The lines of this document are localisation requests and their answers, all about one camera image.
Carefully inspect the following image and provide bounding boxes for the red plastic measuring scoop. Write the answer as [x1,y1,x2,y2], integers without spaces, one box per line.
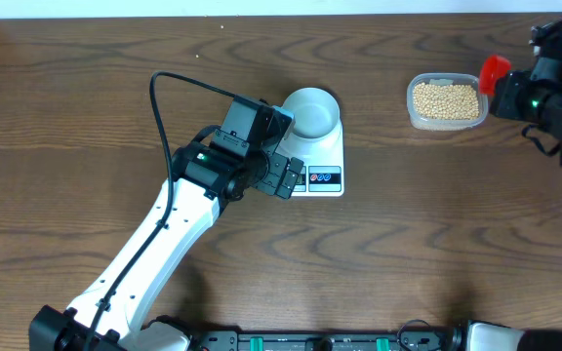
[478,55,511,96]

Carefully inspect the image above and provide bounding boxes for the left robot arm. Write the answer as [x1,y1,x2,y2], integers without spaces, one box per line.
[28,132,303,350]

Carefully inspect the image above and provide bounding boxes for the white digital kitchen scale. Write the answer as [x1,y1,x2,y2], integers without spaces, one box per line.
[275,105,345,198]

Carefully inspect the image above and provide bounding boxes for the pale grey round bowl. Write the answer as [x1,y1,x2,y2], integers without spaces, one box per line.
[282,88,341,140]

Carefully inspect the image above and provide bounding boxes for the soybeans in container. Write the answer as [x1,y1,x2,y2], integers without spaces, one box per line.
[412,83,480,120]

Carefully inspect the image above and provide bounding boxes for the clear plastic container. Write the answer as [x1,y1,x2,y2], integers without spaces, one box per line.
[407,73,489,132]

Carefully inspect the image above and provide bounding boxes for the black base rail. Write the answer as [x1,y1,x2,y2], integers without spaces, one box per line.
[187,328,464,351]

